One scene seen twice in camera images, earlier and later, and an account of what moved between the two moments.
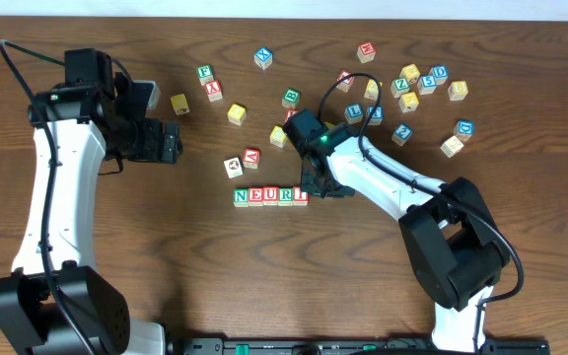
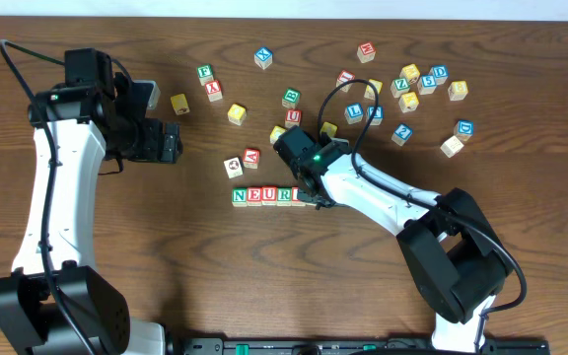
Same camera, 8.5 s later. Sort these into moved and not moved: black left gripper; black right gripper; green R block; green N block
Moved: black right gripper
Not moved: black left gripper; green R block; green N block
